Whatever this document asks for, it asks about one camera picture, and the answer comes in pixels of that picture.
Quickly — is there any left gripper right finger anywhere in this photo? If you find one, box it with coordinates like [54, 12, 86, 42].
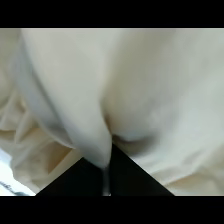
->
[109, 143, 175, 197]

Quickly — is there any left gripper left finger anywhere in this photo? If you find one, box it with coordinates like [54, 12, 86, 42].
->
[35, 157, 105, 197]

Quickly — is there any cream shirt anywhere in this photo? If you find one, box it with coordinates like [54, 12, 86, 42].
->
[0, 28, 224, 197]

